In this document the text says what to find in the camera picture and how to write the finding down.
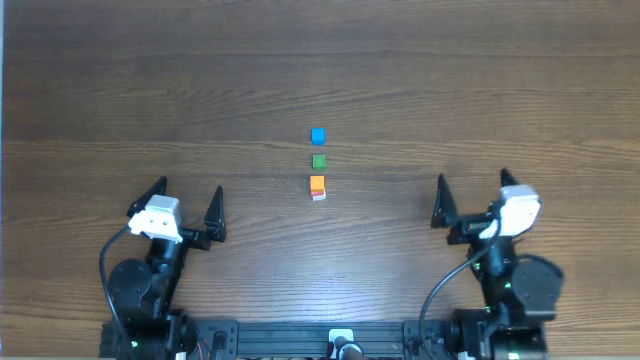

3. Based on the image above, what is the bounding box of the mounting rail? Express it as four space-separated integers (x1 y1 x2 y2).
98 319 544 360

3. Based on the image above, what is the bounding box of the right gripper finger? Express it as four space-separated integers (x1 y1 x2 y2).
430 173 459 230
499 168 522 190

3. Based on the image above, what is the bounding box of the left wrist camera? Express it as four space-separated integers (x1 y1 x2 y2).
127 194 184 245

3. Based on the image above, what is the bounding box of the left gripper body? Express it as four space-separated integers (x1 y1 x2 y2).
177 227 214 252

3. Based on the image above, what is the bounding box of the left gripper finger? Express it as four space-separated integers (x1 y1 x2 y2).
203 185 228 244
126 175 169 219

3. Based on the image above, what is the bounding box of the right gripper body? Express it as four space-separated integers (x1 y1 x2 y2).
446 211 500 246

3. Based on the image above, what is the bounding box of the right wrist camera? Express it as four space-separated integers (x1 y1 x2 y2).
478 184 542 240

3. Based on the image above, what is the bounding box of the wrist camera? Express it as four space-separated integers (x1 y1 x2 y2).
478 184 542 240
127 194 184 245

